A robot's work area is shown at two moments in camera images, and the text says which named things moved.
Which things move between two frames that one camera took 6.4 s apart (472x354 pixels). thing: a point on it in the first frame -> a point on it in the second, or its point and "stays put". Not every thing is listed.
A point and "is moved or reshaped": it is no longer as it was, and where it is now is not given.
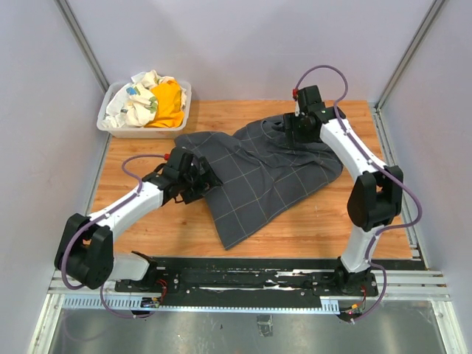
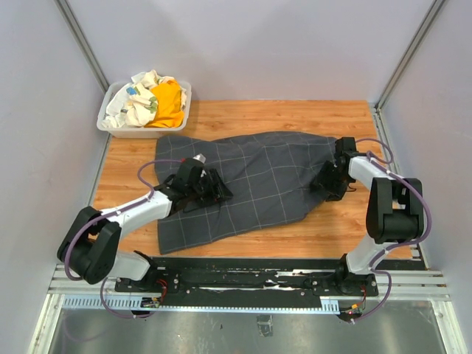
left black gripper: (205, 181) -> (216, 191)
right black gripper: (290, 121) -> (335, 192)
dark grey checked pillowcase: (262, 172) is moved or reshaped
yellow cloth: (169, 112) stays put
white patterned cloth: (136, 105) stays put
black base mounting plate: (248, 276) stays put
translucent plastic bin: (142, 132) stays put
